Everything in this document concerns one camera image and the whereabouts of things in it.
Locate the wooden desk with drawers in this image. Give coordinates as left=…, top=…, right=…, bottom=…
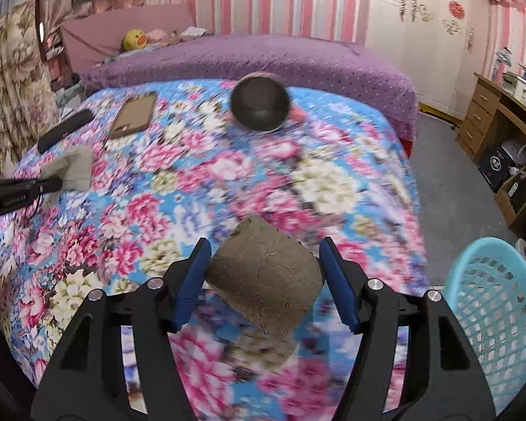
left=456, top=72, right=526, bottom=238

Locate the light blue plastic basket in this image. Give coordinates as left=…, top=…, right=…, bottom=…
left=443, top=237, right=526, bottom=415

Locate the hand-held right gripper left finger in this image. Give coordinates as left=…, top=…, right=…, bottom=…
left=31, top=238, right=213, bottom=421

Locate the black cardboard box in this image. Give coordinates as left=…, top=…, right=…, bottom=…
left=478, top=145, right=515, bottom=191

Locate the purple dotted bed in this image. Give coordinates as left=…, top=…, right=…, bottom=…
left=79, top=32, right=419, bottom=154

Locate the floral blanket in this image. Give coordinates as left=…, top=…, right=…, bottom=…
left=0, top=78, right=430, bottom=421

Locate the white box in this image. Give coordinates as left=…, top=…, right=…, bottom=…
left=502, top=72, right=526, bottom=106

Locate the phone in brown case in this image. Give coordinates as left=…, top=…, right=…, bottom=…
left=109, top=91, right=157, bottom=140

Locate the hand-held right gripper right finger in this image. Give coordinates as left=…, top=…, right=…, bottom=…
left=318, top=236, right=496, bottom=421

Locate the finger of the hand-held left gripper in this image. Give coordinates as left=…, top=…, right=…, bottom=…
left=25, top=176, right=64, bottom=196

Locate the brown cardboard tube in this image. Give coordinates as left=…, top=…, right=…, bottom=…
left=204, top=216, right=326, bottom=340

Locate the floral curtain with blue top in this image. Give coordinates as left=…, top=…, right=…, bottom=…
left=0, top=0, right=62, bottom=172

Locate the white round appliance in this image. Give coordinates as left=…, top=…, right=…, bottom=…
left=502, top=140, right=526, bottom=169

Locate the silver desk lamp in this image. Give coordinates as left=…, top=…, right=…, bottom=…
left=495, top=48, right=515, bottom=82

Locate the white wardrobe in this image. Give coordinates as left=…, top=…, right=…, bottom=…
left=364, top=0, right=494, bottom=119

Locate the yellow duck plush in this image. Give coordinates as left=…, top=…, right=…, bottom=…
left=122, top=29, right=149, bottom=52

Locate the pink steel mug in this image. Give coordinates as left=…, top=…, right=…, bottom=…
left=229, top=72, right=308, bottom=133

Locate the pink covered headboard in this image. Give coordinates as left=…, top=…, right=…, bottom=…
left=60, top=2, right=198, bottom=75

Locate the black oblong case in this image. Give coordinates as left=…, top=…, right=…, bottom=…
left=37, top=109, right=95, bottom=153

